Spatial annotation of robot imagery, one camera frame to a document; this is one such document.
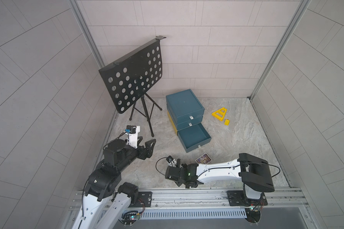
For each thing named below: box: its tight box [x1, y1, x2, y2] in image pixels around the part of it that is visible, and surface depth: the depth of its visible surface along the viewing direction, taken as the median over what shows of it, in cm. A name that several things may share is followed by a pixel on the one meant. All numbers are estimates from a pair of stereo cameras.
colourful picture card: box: [194, 152, 213, 165], surface depth 85 cm
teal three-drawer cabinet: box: [165, 88, 212, 154], surface depth 90 cm
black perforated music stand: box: [98, 35, 167, 138], surface depth 69 cm
